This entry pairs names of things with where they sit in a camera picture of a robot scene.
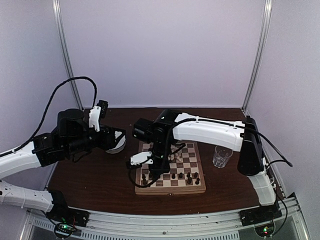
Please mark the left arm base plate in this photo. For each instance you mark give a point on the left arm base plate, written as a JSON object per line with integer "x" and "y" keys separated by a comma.
{"x": 71, "y": 216}

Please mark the dark chess knight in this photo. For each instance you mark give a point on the dark chess knight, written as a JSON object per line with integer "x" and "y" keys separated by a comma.
{"x": 189, "y": 180}

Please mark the dark rook corner piece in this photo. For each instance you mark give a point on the dark rook corner piece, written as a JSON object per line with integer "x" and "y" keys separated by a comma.
{"x": 144, "y": 182}

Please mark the aluminium frame post left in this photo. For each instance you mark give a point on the aluminium frame post left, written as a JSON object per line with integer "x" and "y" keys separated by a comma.
{"x": 65, "y": 53}

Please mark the clear plastic cup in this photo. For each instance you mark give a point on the clear plastic cup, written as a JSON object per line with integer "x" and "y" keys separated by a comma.
{"x": 221, "y": 156}

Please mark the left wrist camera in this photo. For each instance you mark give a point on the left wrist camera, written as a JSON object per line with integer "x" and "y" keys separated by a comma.
{"x": 96, "y": 113}

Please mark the wooden chess board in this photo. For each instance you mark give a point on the wooden chess board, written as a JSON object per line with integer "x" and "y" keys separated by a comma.
{"x": 185, "y": 160}

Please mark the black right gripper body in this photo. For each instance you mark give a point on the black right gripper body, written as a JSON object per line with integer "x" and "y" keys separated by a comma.
{"x": 163, "y": 149}

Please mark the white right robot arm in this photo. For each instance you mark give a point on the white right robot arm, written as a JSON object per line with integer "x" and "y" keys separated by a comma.
{"x": 172, "y": 126}

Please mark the white round bowl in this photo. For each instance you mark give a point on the white round bowl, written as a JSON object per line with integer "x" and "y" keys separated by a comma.
{"x": 120, "y": 142}

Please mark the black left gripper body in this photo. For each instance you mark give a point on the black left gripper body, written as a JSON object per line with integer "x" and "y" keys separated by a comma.
{"x": 80, "y": 145}

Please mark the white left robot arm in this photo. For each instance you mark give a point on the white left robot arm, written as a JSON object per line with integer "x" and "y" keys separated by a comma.
{"x": 71, "y": 136}

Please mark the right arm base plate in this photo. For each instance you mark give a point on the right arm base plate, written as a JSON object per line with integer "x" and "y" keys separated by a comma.
{"x": 259, "y": 215}

